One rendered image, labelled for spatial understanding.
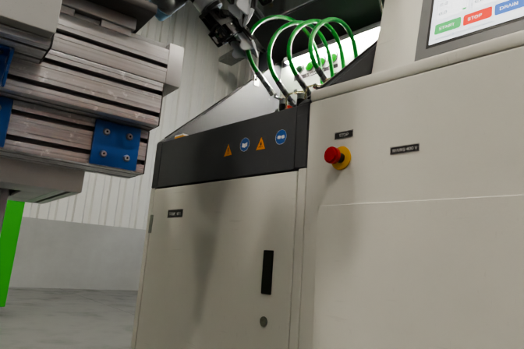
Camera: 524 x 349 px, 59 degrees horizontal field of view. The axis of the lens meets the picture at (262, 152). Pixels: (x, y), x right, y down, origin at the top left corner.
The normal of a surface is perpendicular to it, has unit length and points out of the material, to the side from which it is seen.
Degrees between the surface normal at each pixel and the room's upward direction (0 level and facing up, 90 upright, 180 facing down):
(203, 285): 90
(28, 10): 90
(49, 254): 90
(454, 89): 90
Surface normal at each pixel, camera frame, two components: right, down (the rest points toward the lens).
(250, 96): 0.69, -0.12
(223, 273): -0.72, -0.22
